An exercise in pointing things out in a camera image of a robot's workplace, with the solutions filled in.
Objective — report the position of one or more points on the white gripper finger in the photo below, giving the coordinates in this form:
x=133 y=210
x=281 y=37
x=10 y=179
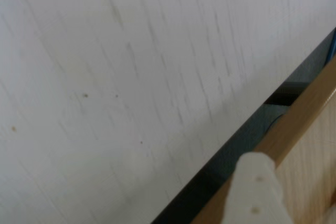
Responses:
x=254 y=195

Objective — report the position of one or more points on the light wooden furniture board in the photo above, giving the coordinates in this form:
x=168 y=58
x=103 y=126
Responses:
x=309 y=142

